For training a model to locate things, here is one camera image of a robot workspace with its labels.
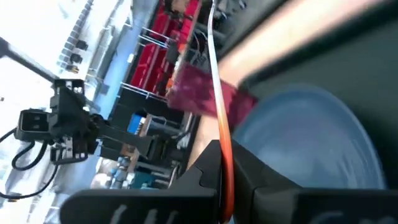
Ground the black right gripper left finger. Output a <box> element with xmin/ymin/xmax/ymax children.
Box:
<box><xmin>60</xmin><ymin>139</ymin><xmax>223</xmax><ymax>224</ymax></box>

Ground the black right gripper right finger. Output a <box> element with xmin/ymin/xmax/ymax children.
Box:
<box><xmin>232</xmin><ymin>141</ymin><xmax>398</xmax><ymax>224</ymax></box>

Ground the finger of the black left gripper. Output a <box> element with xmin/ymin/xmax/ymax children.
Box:
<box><xmin>93</xmin><ymin>118</ymin><xmax>155</xmax><ymax>158</ymax></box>

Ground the blue round plate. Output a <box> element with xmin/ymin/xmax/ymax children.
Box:
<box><xmin>231</xmin><ymin>83</ymin><xmax>388</xmax><ymax>190</ymax></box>

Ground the fork with orange handle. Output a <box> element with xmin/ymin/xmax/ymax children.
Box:
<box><xmin>206</xmin><ymin>0</ymin><xmax>236</xmax><ymax>223</ymax></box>

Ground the red translucent plastic cup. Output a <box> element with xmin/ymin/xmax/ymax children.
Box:
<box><xmin>166</xmin><ymin>62</ymin><xmax>259</xmax><ymax>127</ymax></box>

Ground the blue box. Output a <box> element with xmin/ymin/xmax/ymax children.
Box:
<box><xmin>127</xmin><ymin>113</ymin><xmax>147</xmax><ymax>134</ymax></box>

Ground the red storage bin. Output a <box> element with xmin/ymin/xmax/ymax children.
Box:
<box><xmin>152</xmin><ymin>0</ymin><xmax>203</xmax><ymax>46</ymax></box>
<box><xmin>129</xmin><ymin>43</ymin><xmax>177</xmax><ymax>96</ymax></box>

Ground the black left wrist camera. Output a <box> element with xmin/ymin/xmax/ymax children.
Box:
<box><xmin>14</xmin><ymin>108</ymin><xmax>52</xmax><ymax>142</ymax></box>

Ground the black camera cable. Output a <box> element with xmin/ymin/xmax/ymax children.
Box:
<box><xmin>0</xmin><ymin>164</ymin><xmax>60</xmax><ymax>200</ymax></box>
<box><xmin>0</xmin><ymin>127</ymin><xmax>47</xmax><ymax>172</ymax></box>

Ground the black aluminium table frame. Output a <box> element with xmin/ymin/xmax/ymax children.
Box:
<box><xmin>0</xmin><ymin>36</ymin><xmax>62</xmax><ymax>82</ymax></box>

